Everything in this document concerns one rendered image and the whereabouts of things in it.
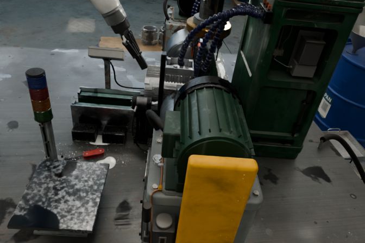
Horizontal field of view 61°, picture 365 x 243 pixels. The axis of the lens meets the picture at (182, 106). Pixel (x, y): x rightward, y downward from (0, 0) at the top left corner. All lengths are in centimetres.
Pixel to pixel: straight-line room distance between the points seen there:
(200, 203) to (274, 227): 62
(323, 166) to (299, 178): 17
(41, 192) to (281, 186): 90
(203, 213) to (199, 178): 11
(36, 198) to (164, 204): 48
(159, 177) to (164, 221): 10
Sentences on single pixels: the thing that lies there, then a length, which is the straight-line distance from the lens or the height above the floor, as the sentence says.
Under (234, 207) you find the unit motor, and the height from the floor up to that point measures 124.
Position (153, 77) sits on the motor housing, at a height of 108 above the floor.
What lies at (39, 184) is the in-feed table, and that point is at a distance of 113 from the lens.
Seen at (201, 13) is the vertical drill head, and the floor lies 137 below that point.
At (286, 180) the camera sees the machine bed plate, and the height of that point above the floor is 80.
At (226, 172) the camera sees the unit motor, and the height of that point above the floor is 133.
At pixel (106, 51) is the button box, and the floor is 107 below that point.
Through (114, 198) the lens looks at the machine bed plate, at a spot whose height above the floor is 80.
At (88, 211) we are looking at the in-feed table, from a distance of 103.
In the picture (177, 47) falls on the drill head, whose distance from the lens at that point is 153.
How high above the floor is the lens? 174
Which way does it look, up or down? 34 degrees down
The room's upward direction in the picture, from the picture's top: 7 degrees clockwise
